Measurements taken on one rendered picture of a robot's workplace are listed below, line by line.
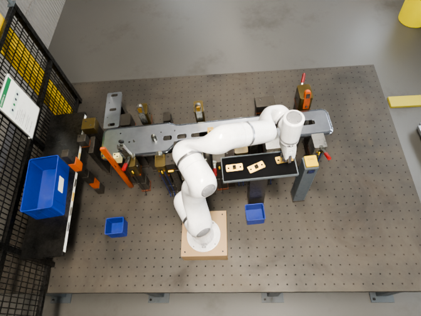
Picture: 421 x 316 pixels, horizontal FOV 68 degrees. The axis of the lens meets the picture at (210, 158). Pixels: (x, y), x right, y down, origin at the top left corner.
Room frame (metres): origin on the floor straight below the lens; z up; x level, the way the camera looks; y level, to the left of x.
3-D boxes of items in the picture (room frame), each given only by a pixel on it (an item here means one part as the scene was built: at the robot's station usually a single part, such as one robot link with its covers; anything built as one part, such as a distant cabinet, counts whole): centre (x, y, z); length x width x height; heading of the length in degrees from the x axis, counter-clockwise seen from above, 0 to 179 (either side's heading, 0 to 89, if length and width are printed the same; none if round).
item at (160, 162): (0.87, 0.28, 0.88); 0.11 x 0.07 x 0.37; 175
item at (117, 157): (0.98, 0.52, 0.88); 0.04 x 0.04 x 0.37; 85
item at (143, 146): (1.06, -0.05, 1.00); 1.38 x 0.22 x 0.02; 85
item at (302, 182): (0.67, -0.49, 0.92); 0.08 x 0.08 x 0.44; 85
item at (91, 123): (1.25, 0.70, 0.88); 0.08 x 0.08 x 0.36; 85
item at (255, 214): (0.59, -0.20, 0.74); 0.11 x 0.10 x 0.09; 85
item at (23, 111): (1.24, 0.98, 1.30); 0.23 x 0.02 x 0.31; 175
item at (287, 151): (0.69, -0.35, 1.33); 0.10 x 0.07 x 0.11; 1
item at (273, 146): (0.84, -0.34, 0.90); 0.13 x 0.08 x 0.41; 175
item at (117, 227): (0.67, 0.64, 0.74); 0.11 x 0.10 x 0.09; 85
